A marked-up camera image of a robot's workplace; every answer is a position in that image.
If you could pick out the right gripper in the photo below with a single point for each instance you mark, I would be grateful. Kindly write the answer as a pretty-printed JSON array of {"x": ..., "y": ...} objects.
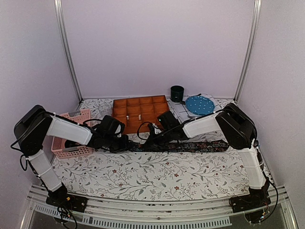
[{"x": 151, "y": 139}]

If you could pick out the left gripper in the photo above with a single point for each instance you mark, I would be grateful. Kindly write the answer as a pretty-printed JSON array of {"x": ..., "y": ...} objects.
[{"x": 124, "y": 146}]

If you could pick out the dark floral tie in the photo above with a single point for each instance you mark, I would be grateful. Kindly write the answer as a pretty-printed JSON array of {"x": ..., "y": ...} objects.
[{"x": 175, "y": 147}]

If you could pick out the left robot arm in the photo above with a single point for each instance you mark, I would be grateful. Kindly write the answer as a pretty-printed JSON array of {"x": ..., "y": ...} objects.
[{"x": 34, "y": 131}]

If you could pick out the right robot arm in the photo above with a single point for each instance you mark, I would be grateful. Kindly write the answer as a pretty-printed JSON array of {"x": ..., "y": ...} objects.
[{"x": 238, "y": 130}]

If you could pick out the white grid placemat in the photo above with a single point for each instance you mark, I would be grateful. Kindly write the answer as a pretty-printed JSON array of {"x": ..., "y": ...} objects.
[{"x": 181, "y": 112}]

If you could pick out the clear plastic cup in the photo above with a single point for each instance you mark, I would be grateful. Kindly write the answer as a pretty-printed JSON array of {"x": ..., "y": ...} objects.
[{"x": 102, "y": 111}]

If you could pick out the orange wooden compartment tray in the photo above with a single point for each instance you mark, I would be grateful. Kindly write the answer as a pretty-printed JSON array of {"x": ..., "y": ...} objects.
[{"x": 136, "y": 112}]

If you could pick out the pink plastic basket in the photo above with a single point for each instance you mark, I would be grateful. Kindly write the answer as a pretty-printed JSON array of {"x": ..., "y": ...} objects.
[{"x": 64, "y": 150}]

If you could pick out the blue dotted plate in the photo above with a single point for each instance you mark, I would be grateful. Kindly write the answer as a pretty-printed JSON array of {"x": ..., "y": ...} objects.
[{"x": 199, "y": 105}]

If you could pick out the dark green mug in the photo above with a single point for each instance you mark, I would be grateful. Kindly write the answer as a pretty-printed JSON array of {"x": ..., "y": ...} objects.
[{"x": 176, "y": 93}]

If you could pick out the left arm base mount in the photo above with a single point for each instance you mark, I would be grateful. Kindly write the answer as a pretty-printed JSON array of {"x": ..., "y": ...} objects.
[{"x": 71, "y": 202}]

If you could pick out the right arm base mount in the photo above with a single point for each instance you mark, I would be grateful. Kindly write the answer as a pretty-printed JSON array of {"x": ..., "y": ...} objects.
[{"x": 247, "y": 202}]

